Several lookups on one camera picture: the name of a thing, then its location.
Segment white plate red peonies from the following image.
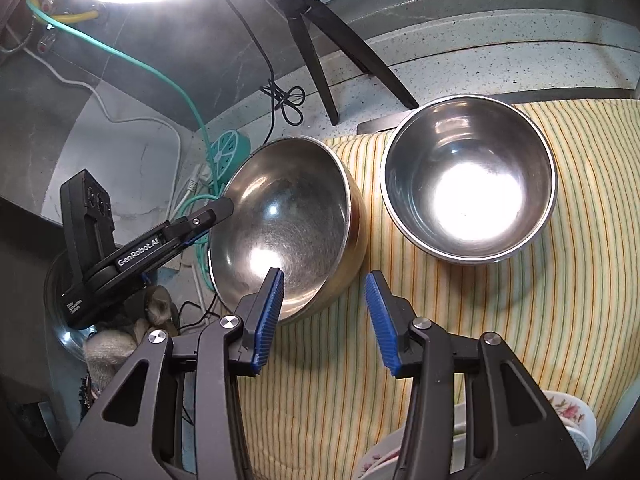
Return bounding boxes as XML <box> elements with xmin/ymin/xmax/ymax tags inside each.
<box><xmin>352</xmin><ymin>391</ymin><xmax>597</xmax><ymax>479</ymax></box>

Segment large steel mixing bowl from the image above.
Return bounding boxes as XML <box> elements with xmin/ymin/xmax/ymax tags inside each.
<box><xmin>208</xmin><ymin>136</ymin><xmax>369</xmax><ymax>323</ymax></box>

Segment red steel bowl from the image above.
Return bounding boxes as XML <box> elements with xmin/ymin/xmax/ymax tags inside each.
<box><xmin>380</xmin><ymin>94</ymin><xmax>559</xmax><ymax>266</ymax></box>

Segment gloved left hand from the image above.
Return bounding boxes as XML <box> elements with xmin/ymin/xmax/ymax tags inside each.
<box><xmin>82</xmin><ymin>285</ymin><xmax>178</xmax><ymax>400</ymax></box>

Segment steel pot lid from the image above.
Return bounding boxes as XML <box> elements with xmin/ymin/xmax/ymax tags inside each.
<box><xmin>43</xmin><ymin>250</ymin><xmax>96</xmax><ymax>362</ymax></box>

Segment yellow striped cloth mat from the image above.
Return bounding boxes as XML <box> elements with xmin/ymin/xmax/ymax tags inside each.
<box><xmin>239</xmin><ymin>100</ymin><xmax>639</xmax><ymax>479</ymax></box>

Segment black mini tripod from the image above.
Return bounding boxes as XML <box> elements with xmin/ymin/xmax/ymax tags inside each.
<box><xmin>274</xmin><ymin>0</ymin><xmax>419</xmax><ymax>126</ymax></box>

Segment white power cable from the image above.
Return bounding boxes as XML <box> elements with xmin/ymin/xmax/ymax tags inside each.
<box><xmin>0</xmin><ymin>24</ymin><xmax>212</xmax><ymax>221</ymax></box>

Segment teal coiled cable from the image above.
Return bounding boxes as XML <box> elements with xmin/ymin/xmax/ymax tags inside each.
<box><xmin>22</xmin><ymin>0</ymin><xmax>227</xmax><ymax>306</ymax></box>

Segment teal cable reel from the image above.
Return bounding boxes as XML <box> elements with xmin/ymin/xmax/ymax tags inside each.
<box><xmin>210</xmin><ymin>130</ymin><xmax>250</xmax><ymax>183</ymax></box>

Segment yellow gas hose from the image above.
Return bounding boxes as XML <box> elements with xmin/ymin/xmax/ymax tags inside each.
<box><xmin>27</xmin><ymin>0</ymin><xmax>101</xmax><ymax>25</ymax></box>

